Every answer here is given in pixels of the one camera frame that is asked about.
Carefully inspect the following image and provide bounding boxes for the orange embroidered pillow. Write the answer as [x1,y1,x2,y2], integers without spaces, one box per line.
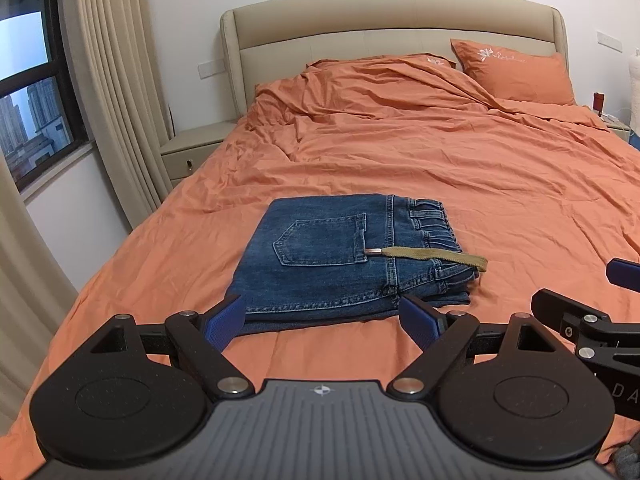
[305,53,458,81]
[450,38,579,107]

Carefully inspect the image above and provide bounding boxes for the dark framed window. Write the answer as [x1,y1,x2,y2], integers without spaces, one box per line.
[0,0,97,194]

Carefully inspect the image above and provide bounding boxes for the beige pleated curtain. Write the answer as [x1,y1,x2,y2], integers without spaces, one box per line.
[59,0,177,232]
[0,154,81,413]

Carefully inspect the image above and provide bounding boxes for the beige upholstered bed headboard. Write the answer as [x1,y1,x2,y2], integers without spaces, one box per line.
[220,0,569,122]

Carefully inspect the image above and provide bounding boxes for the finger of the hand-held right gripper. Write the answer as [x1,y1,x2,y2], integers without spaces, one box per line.
[605,258,640,292]
[530,288,640,362]

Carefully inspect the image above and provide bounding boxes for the beige nightstand with keyhole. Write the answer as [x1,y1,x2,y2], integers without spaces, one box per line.
[159,120,239,184]

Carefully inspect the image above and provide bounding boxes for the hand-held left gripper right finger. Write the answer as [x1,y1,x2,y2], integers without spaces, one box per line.
[386,293,564,395]

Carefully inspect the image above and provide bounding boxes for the blue denim pants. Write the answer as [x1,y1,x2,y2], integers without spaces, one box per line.
[225,192,489,336]

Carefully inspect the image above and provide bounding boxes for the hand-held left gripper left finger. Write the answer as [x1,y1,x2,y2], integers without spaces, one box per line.
[87,293,254,400]

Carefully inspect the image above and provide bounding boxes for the orange duvet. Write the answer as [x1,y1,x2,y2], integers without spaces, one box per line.
[29,52,640,472]

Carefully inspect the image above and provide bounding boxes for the dark grey cloth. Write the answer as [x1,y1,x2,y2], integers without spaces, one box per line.
[607,437,640,480]

